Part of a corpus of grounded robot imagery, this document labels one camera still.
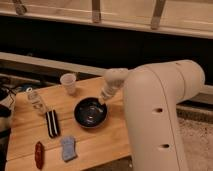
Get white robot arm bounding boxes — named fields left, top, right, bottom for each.
left=99, top=60, right=205, bottom=171

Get wooden chair leg middle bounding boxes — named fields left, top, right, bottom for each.
left=92, top=0, right=101, bottom=23

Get translucent plastic cup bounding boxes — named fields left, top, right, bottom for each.
left=60, top=73, right=76, bottom=95

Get black white striped case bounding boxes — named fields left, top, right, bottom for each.
left=45, top=110, right=60, bottom=138

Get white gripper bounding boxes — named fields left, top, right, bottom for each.
left=98, top=68, right=129, bottom=104

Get black cables and gear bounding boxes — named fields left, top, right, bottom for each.
left=0, top=76, right=17, bottom=171

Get wooden chair leg right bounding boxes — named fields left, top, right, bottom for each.
left=150, top=0, right=166, bottom=30

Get dark ceramic bowl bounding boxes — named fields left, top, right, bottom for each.
left=74, top=97, right=107, bottom=128

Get wooden chair leg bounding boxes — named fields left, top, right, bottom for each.
left=12, top=0, right=27, bottom=15
left=150, top=0, right=166, bottom=30
left=92, top=0, right=101, bottom=23

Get clear glass jar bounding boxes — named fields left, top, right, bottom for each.
left=26, top=87, right=47, bottom=116

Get red oblong object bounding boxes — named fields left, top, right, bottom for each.
left=35, top=141, right=44, bottom=169

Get blue sponge cloth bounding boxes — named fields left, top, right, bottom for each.
left=60, top=136, right=77, bottom=162

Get wooden chair leg left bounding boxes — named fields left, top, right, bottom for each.
left=12, top=0, right=27, bottom=15

